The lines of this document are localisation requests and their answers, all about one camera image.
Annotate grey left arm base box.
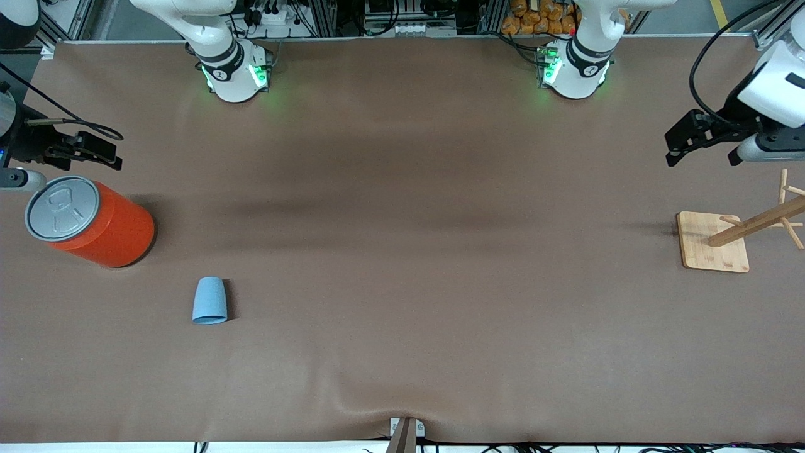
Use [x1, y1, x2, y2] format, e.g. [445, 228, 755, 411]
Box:
[536, 43, 562, 89]

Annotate aluminium frame profile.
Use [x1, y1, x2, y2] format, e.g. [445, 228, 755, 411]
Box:
[752, 0, 805, 51]
[35, 0, 95, 60]

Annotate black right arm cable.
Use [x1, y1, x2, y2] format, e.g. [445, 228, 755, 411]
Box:
[0, 62, 125, 142]

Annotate light blue plastic cup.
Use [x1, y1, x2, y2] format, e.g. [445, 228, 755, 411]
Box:
[192, 277, 229, 325]

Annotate grey right arm base box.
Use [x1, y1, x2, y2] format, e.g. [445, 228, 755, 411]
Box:
[250, 47, 275, 90]

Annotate white terminal block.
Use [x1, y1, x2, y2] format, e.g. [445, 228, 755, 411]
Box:
[370, 22, 457, 37]

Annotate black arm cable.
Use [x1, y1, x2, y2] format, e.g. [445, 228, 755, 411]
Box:
[0, 62, 125, 142]
[689, 0, 788, 124]

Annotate grey metal clamp bracket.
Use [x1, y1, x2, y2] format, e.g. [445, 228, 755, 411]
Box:
[385, 417, 426, 453]

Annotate brown table mat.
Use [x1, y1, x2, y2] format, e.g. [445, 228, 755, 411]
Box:
[0, 35, 805, 445]

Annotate orange snack bags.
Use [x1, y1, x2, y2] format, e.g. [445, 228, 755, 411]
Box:
[501, 0, 578, 36]

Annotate white power strip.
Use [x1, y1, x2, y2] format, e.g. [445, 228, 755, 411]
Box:
[252, 5, 296, 26]

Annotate orange canister with grey lid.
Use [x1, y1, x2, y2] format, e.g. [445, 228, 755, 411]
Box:
[25, 176, 156, 269]

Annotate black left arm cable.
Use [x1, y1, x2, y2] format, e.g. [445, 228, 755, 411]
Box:
[689, 0, 788, 124]

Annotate wooden mug tree stand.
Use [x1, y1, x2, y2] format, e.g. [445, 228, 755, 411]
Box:
[677, 169, 805, 274]

